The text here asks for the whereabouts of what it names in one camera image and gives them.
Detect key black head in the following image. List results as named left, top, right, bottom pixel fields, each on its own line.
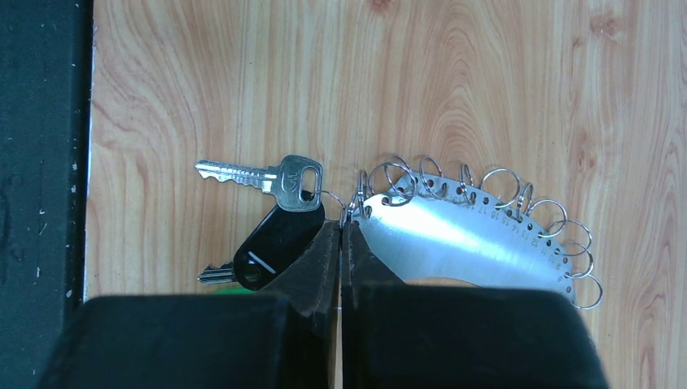
left=197, top=203, right=326, bottom=293

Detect metal key organizer ring plate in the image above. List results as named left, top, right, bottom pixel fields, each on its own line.
left=348, top=154, right=595, bottom=309

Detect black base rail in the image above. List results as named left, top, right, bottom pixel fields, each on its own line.
left=1, top=1, right=94, bottom=388

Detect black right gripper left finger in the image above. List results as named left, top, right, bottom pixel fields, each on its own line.
left=38, top=222, right=340, bottom=388

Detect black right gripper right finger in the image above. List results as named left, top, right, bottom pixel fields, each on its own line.
left=341, top=223, right=608, bottom=388

